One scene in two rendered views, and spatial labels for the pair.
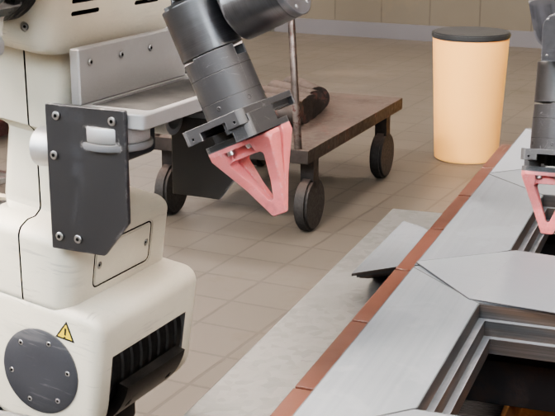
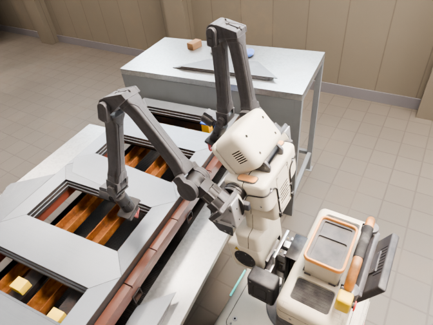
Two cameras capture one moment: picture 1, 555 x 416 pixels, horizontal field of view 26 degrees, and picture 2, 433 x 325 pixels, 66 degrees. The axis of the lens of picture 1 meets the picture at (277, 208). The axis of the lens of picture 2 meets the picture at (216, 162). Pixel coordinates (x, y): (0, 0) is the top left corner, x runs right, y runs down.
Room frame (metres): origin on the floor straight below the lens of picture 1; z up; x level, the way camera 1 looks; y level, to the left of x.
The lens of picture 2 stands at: (2.34, 0.24, 2.03)
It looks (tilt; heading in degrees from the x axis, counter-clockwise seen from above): 40 degrees down; 190
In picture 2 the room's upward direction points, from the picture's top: 7 degrees counter-clockwise
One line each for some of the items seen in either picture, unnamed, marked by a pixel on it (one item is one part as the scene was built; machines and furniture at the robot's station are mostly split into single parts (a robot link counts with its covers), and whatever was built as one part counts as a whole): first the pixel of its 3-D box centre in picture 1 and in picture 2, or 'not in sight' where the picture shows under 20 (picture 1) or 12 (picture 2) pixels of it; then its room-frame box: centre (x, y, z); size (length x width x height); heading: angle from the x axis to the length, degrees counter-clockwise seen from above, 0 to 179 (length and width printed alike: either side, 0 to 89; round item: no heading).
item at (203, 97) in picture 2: not in sight; (210, 146); (0.38, -0.12, 0.50); 1.30 x 0.04 x 1.01; 70
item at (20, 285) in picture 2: not in sight; (20, 285); (1.69, -0.76, 0.79); 0.06 x 0.05 x 0.04; 70
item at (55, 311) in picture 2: not in sight; (56, 317); (1.81, -0.54, 0.79); 0.06 x 0.05 x 0.04; 70
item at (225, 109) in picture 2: not in sight; (221, 77); (1.08, 0.09, 1.40); 0.11 x 0.06 x 0.43; 154
